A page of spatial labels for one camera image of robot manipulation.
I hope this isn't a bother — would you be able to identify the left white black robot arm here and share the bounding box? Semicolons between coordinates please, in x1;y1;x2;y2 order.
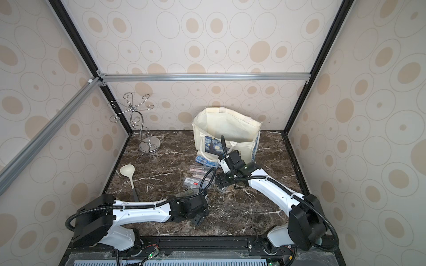
65;167;217;251

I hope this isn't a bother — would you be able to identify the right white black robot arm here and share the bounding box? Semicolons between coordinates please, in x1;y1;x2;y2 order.
216;135;339;253

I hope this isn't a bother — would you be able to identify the clear case green compass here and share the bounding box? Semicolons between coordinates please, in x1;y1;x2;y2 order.
175;189;198;197

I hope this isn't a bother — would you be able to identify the cream canvas starry-night tote bag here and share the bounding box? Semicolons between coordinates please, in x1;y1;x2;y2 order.
192;107;262;163

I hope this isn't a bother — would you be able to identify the clear case barcode right upper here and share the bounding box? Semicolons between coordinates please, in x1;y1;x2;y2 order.
217;187;227;194

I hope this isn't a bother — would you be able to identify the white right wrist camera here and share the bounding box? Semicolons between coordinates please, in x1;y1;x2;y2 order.
219;158;230;174

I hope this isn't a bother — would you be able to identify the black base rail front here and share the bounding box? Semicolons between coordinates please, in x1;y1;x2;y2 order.
60;235;345;266

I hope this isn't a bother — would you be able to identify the cream spoon grey handle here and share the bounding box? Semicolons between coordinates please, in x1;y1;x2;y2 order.
120;164;139;202

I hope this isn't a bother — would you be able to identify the chrome wire jewelry stand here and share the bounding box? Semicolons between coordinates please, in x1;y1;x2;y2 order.
108;92;162;154

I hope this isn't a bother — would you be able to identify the horizontal aluminium rail back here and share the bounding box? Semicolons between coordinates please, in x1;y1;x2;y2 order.
100;72;311;83

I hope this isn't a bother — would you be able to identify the aluminium rail left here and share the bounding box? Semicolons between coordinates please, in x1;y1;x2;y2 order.
1;76;101;194

